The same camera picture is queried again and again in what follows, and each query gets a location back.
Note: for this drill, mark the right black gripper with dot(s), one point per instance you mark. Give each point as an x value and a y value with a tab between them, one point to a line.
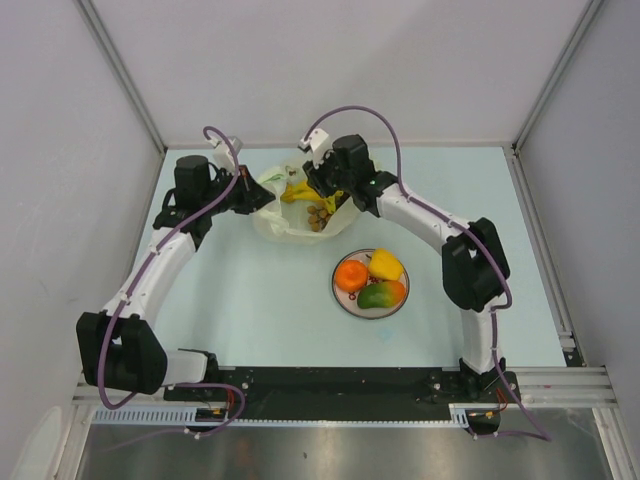
316	175

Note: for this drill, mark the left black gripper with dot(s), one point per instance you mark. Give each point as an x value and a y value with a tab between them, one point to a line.
252	195

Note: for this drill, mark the yellow fake banana bunch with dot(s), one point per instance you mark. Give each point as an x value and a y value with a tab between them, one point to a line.
302	191

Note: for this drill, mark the brown fake longan bunch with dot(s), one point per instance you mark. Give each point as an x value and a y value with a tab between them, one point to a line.
318	218

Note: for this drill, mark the pale yellow plastic bag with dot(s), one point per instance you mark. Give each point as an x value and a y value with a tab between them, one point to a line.
290	223

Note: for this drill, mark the orange fake fruit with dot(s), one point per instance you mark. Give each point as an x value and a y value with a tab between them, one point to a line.
351	276

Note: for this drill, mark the yellow fake bell pepper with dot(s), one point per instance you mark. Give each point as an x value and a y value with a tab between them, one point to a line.
385	266

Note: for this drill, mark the white plate red characters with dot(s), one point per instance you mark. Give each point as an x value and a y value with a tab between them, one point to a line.
348	301

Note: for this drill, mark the green orange fake mango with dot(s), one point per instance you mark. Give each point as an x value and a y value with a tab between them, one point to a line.
385	294

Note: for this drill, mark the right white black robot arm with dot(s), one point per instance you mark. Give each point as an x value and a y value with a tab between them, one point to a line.
474	266

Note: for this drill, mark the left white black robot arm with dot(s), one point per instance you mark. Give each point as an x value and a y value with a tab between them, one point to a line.
118	347

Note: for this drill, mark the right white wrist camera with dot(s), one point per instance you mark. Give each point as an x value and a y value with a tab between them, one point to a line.
317	143

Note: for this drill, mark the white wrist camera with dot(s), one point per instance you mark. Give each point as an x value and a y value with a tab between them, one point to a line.
317	143
223	154

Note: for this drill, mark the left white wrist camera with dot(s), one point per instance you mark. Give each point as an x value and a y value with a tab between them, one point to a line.
223	154

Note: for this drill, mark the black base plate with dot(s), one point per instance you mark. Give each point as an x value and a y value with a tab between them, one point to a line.
395	394

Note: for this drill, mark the aluminium frame rails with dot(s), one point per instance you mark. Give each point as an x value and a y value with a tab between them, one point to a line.
537	386

